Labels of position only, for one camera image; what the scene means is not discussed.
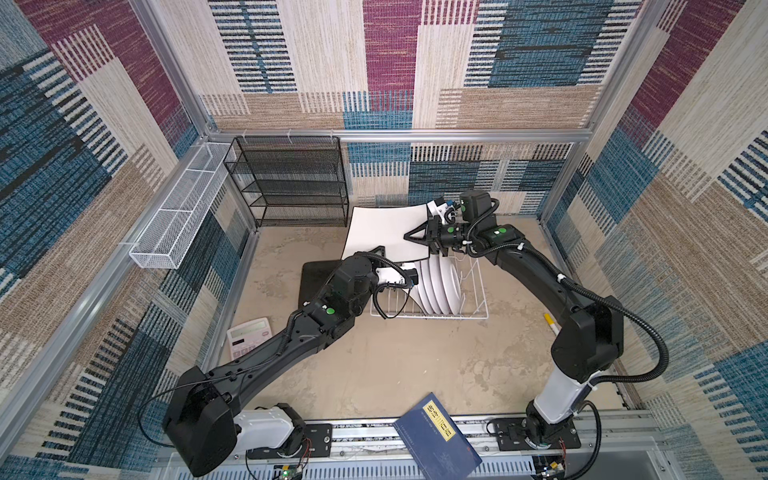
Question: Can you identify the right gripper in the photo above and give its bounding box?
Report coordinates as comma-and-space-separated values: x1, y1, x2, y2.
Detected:
403, 215, 475, 256

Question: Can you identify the white square plate black rim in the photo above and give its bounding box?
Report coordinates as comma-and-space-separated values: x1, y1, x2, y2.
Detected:
341, 205, 429, 263

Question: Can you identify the white wire dish rack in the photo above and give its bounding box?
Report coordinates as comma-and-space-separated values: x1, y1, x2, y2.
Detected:
370, 252, 489, 320

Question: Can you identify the black mesh shelf rack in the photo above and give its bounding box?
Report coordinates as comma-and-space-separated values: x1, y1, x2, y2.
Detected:
224, 136, 350, 227

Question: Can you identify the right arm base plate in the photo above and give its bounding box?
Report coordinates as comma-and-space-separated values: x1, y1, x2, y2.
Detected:
487, 417, 582, 451

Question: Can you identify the white marker yellow cap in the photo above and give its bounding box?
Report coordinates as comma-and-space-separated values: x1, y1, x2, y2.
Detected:
544, 313, 561, 335

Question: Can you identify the aluminium front rail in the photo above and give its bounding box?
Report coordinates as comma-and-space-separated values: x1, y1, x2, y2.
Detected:
208, 410, 683, 479

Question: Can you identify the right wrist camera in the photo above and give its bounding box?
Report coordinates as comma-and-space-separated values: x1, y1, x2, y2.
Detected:
427, 197, 456, 225

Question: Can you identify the pink white calculator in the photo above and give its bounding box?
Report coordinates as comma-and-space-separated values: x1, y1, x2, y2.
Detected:
227, 317, 272, 360

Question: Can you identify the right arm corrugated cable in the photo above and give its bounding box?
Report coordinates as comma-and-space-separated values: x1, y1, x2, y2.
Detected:
465, 197, 671, 480

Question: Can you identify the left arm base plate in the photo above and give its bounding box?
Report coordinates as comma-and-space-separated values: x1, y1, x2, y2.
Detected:
246, 423, 333, 460

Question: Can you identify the blue book yellow label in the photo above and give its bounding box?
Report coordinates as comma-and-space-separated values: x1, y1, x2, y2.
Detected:
393, 392, 482, 480

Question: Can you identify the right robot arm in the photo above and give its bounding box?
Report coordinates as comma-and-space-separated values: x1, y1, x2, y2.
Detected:
403, 190, 623, 449

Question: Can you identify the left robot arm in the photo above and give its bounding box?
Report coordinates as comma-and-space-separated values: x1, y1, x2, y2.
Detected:
162, 252, 418, 477

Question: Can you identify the white round plate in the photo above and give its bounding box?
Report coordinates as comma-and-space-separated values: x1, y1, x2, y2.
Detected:
421, 259, 442, 315
440, 257, 464, 315
415, 261, 434, 315
429, 255, 451, 316

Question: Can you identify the white mesh wall basket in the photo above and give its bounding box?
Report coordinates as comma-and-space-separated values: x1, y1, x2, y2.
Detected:
129, 142, 229, 270

